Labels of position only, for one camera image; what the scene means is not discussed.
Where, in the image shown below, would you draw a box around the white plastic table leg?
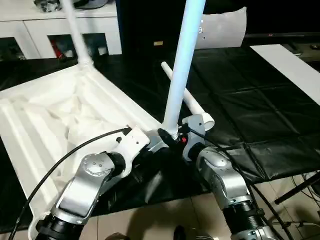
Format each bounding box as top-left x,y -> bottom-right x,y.
161,61 -> 216,131
163,0 -> 207,137
61,0 -> 95,68

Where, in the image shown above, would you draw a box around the white plastic table top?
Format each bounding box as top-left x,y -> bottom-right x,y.
0,63 -> 181,238

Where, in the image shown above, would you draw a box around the black work mat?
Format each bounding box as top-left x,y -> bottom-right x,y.
0,46 -> 320,231

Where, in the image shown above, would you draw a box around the black sofa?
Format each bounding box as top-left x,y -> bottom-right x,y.
117,0 -> 320,51

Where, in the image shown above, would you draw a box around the grey printed cushion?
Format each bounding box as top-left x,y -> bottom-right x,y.
194,6 -> 248,50

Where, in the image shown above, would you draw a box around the black tripod leg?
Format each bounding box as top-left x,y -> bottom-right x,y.
274,169 -> 320,205

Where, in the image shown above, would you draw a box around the white flat board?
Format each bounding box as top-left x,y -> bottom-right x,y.
249,44 -> 320,101

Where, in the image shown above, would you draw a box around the black flat bar device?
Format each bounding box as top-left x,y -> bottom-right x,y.
246,32 -> 320,38

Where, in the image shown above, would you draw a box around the black stand foot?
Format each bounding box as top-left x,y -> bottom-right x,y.
287,41 -> 308,55

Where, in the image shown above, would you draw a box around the white cabinet with glass doors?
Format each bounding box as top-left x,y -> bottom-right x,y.
0,0 -> 123,61

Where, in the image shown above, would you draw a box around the metal parts clutter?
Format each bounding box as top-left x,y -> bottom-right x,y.
34,0 -> 62,13

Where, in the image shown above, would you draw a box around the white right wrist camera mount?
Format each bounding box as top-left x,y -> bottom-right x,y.
181,114 -> 206,161

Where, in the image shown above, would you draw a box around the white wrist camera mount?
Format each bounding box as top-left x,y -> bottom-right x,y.
109,126 -> 151,179
181,114 -> 206,161

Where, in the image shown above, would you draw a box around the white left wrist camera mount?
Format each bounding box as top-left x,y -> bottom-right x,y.
109,126 -> 151,179

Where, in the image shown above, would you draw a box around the black floor cables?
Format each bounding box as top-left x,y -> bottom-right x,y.
292,172 -> 320,226

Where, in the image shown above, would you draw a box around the grey helmet with black strap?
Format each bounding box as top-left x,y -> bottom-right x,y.
73,0 -> 108,8

